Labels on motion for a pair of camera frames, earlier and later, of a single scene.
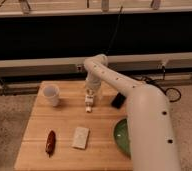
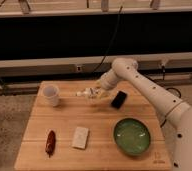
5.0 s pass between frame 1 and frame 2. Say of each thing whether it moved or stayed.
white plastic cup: stayed
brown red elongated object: stayed
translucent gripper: moved
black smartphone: stayed
